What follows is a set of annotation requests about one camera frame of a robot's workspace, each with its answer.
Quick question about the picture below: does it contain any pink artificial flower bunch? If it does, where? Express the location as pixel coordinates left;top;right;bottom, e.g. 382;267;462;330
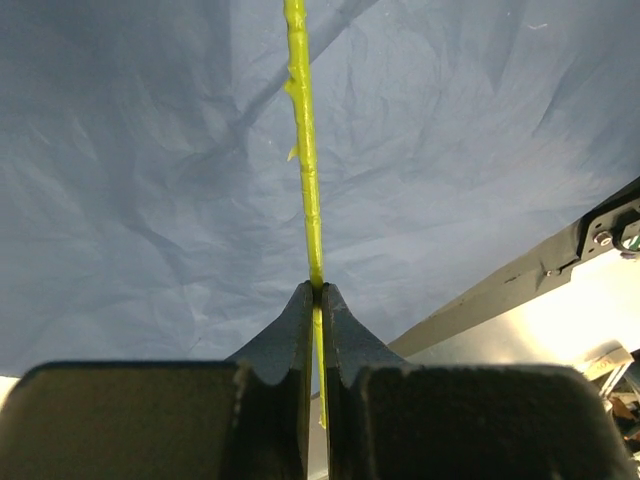
283;0;329;428

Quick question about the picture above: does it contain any blue wrapping paper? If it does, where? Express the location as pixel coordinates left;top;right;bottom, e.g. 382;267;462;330
1;1;639;377

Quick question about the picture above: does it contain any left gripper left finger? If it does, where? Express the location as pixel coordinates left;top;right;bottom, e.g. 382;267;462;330
1;283;313;479

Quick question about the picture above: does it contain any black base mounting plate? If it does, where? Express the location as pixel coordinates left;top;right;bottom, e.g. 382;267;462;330
389;179;639;358

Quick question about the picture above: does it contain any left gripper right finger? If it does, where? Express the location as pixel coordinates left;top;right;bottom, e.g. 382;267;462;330
322;284;631;479

